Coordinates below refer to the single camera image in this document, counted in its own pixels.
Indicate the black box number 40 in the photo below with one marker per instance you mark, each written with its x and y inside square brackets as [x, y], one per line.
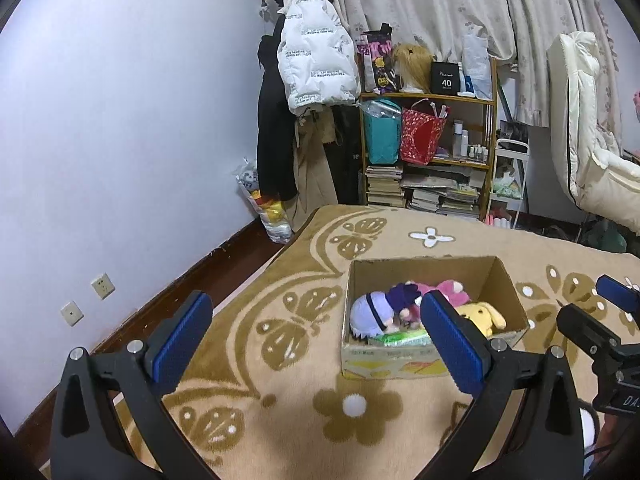
[445, 78]

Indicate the white bottle on shelf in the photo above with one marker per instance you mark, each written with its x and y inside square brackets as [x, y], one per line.
[457, 139]

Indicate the light purple spiky plush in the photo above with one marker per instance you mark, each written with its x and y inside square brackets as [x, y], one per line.
[373, 315]

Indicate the black hanging coat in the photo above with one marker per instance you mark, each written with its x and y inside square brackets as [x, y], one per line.
[276, 124]

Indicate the magenta plush toy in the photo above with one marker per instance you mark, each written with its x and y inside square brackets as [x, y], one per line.
[452, 290]

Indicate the plastic bag with toys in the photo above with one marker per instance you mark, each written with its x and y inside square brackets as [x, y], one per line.
[270, 210]

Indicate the wooden shelf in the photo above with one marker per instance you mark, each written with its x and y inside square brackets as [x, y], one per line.
[482, 143]

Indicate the yellow dog plush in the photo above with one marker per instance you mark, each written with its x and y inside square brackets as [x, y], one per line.
[484, 316]

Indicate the purple haired plush doll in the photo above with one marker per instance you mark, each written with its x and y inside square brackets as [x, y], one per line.
[405, 300]

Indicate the blonde wig head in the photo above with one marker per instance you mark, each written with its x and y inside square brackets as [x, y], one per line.
[413, 66]

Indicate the cream quilted chair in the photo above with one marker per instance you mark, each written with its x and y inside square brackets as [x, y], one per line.
[585, 156]

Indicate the white puffer jacket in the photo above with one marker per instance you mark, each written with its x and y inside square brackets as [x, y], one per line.
[316, 57]

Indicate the white metal cart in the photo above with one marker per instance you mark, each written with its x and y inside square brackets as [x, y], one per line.
[508, 184]

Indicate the cardboard box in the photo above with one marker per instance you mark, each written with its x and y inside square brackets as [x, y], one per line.
[409, 353]

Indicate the right book pile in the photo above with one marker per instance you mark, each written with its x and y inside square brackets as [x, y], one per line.
[453, 191]

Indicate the left book stack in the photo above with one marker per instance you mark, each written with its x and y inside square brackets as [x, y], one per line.
[383, 186]

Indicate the teal bag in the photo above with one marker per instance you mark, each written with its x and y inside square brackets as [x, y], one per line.
[382, 129]

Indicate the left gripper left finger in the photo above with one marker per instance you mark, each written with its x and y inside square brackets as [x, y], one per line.
[87, 438]

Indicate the wall socket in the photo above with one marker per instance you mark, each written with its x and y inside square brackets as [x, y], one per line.
[103, 286]
[71, 313]

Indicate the white plastic bag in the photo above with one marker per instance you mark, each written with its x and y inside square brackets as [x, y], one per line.
[476, 65]

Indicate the floral curtain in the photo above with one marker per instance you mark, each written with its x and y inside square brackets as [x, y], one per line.
[517, 31]

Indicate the red gift bag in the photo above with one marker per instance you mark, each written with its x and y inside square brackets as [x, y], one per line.
[422, 124]

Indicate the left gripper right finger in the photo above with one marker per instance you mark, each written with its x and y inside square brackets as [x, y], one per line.
[545, 440]

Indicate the pink black patterned bag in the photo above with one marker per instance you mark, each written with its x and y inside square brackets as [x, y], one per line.
[375, 50]

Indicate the beige trench coat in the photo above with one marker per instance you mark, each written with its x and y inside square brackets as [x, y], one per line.
[312, 173]

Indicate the beige patterned carpet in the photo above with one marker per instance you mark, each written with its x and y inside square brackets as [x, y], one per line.
[264, 397]

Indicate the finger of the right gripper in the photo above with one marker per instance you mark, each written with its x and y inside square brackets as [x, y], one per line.
[624, 297]
[599, 343]

